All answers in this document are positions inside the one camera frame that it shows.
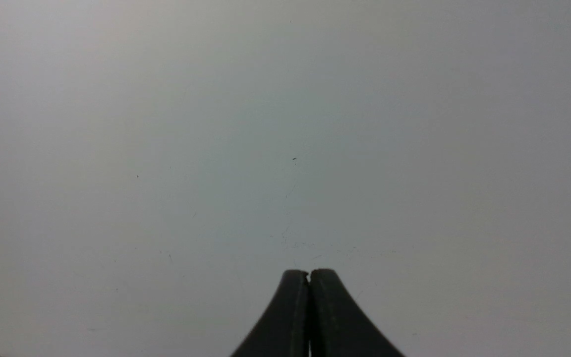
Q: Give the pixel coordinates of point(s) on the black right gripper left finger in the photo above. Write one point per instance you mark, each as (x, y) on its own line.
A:
(281, 330)

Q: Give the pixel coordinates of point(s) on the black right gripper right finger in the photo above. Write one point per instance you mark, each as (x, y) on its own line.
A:
(339, 328)

